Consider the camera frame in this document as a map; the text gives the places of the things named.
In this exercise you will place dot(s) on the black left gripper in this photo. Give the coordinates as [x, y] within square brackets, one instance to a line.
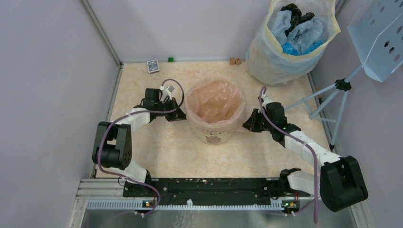
[180, 115]

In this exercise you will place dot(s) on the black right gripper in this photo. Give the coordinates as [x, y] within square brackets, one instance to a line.
[251, 124]

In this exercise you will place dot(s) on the cream capybara trash bin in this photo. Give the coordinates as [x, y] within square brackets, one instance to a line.
[215, 135]

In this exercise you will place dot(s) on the pink plastic trash bag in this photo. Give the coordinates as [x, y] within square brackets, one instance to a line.
[215, 105]

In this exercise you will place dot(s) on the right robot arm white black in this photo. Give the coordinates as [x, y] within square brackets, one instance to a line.
[338, 180]

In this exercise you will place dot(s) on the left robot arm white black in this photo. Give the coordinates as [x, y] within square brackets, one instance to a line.
[112, 151]

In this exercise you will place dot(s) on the large translucent bag of bags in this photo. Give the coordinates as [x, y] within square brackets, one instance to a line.
[265, 60]

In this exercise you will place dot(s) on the small wooden blocks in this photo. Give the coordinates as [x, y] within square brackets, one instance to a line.
[236, 61]

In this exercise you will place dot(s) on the blue plastic bag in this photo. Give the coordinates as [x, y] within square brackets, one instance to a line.
[296, 50]

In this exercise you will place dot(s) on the light blue tripod stand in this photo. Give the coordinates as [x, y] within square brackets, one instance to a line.
[339, 86]

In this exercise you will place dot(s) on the black plastic bag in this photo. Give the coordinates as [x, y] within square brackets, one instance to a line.
[296, 16]

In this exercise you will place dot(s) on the perforated light blue panel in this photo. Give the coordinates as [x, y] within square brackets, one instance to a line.
[376, 32]

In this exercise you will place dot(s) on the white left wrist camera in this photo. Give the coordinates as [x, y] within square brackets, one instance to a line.
[166, 93]

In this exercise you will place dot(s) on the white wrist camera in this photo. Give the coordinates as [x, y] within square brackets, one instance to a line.
[264, 101]
[166, 93]

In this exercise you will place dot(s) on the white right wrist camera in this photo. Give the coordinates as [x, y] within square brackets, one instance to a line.
[264, 101]

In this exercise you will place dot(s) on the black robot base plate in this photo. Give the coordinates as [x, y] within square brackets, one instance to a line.
[211, 191]

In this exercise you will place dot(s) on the white toothed cable rail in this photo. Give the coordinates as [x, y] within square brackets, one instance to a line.
[139, 205]

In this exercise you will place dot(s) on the aluminium corner frame post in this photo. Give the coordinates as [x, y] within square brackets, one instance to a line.
[101, 32]

